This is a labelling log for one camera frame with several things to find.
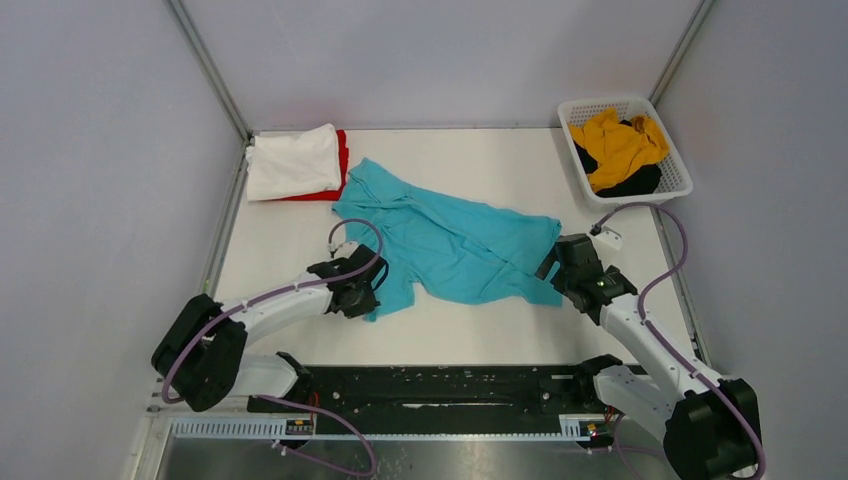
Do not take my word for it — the red folded t-shirt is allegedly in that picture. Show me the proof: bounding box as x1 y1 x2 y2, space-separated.
282 129 350 202

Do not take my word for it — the left corner aluminium post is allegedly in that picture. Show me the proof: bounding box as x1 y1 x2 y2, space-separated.
164 0 252 143

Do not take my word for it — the white slotted cable duct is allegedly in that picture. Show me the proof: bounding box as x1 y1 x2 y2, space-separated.
168 413 614 444

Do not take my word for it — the white folded t-shirt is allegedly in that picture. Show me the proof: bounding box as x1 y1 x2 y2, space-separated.
246 124 341 202

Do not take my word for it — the right corner aluminium post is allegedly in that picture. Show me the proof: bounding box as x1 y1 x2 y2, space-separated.
648 0 717 106

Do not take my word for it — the turquoise t-shirt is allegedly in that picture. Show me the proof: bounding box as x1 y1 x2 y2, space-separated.
332 159 562 321

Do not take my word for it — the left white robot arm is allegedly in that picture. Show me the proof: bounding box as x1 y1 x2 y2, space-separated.
151 245 389 412

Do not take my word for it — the yellow t-shirt in basket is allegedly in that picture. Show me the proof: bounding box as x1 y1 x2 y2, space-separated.
567 107 671 195

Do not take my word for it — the corner aluminium post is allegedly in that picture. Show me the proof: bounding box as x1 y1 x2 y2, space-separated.
164 0 252 143
648 0 717 106

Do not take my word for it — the table edge rail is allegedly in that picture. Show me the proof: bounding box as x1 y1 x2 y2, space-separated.
197 138 253 295
651 209 713 366

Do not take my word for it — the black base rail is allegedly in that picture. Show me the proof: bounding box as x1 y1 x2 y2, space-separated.
285 365 608 437

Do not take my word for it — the right table edge rail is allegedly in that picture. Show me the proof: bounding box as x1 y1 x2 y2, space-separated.
651 209 713 366

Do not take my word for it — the white plastic basket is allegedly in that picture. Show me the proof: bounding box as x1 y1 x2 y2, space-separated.
557 96 693 209

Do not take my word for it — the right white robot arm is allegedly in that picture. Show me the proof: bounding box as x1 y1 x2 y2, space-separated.
536 234 764 479

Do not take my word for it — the left table edge rail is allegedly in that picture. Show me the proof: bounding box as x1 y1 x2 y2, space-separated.
197 138 253 295

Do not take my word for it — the black t-shirt in basket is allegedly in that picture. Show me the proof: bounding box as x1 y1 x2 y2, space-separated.
579 151 661 198

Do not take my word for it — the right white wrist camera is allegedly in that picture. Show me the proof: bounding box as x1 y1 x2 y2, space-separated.
589 225 623 252

